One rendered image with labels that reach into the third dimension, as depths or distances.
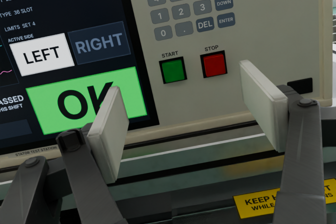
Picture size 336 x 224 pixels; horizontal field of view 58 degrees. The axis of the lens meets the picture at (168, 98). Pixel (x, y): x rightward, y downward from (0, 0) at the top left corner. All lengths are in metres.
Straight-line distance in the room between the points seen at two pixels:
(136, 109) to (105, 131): 0.14
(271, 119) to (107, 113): 0.09
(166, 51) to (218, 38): 0.05
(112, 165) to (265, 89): 0.09
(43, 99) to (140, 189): 0.13
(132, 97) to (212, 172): 0.10
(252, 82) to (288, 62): 0.13
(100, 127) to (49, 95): 0.16
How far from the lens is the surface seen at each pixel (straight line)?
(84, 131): 0.18
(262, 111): 0.17
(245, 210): 0.29
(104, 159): 0.16
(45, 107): 0.31
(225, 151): 0.29
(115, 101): 0.19
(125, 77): 0.29
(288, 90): 0.18
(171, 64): 0.27
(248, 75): 0.19
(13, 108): 0.33
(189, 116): 0.30
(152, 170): 0.29
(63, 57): 0.29
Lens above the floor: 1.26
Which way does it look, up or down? 21 degrees down
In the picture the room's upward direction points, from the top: 12 degrees counter-clockwise
